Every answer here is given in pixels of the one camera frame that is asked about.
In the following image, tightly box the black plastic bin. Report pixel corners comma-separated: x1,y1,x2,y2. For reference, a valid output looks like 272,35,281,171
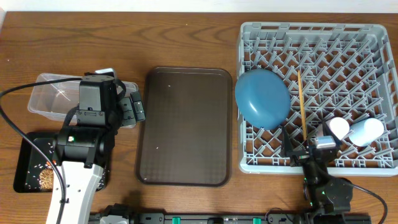
14,126,115,194

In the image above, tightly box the wooden chopstick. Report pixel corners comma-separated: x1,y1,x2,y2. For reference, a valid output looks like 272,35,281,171
297,70,307,141

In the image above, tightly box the light blue cup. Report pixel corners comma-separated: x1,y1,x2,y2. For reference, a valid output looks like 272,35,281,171
349,118,384,147

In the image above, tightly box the white rice pile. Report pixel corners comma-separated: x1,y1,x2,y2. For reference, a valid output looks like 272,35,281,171
26,141,106,190

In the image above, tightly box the grey dishwasher rack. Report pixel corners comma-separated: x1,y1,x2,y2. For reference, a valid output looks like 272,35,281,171
237,22,397,177

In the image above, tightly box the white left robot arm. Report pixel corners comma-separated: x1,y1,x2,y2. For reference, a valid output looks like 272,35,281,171
46,73,146,223

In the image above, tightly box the clear plastic bin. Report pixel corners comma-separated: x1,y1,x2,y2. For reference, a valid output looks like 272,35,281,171
28,73,136,129

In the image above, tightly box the brown food scrap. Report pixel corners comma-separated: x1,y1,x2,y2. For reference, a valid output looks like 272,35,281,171
39,169,54,190

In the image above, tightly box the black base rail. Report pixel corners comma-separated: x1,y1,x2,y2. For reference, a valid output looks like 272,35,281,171
88,203,373,224

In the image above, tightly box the brown plastic tray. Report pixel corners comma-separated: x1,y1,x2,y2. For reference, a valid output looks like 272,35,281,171
136,67,233,187

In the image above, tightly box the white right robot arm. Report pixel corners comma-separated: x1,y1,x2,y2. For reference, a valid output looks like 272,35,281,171
281,122,353,223

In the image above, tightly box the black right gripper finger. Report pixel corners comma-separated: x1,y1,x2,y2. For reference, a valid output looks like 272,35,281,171
280,127,294,157
322,120,342,146

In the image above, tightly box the dark blue plate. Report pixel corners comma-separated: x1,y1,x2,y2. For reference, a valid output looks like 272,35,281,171
235,69,290,129

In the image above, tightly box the pink cup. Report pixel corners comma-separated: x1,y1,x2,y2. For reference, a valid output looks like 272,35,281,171
316,117,349,140

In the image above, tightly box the orange carrot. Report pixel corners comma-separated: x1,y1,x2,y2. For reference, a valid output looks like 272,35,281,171
46,160,57,167

